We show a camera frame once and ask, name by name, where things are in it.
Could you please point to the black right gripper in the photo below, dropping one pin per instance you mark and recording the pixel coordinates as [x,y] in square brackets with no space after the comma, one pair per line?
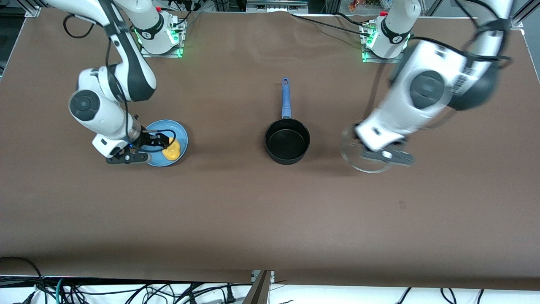
[147,139]

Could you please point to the yellow potato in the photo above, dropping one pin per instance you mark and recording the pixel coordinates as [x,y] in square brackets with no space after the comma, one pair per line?
[173,153]

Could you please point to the glass lid with blue knob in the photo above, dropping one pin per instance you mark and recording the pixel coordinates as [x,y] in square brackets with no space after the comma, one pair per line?
[352,158]

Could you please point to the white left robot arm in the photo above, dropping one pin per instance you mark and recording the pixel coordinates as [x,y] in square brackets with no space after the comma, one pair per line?
[426,88]

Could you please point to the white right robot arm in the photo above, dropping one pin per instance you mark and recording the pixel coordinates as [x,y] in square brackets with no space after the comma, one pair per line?
[101,109]

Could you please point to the blue round plate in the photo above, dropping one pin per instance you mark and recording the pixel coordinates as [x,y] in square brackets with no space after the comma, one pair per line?
[179,131]

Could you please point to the brown table cloth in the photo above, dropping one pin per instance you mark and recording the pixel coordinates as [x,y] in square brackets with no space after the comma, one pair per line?
[270,211]

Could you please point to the black power plug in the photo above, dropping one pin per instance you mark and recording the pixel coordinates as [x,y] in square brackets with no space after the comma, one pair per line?
[230,294]

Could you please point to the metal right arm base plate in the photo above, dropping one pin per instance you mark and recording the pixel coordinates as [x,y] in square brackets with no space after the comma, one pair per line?
[177,42]

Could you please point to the aluminium frame corner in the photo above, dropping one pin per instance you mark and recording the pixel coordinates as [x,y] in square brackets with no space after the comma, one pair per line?
[33,8]
[518,19]

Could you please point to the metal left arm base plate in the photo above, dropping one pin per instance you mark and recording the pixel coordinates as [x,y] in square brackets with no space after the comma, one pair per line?
[368,57]

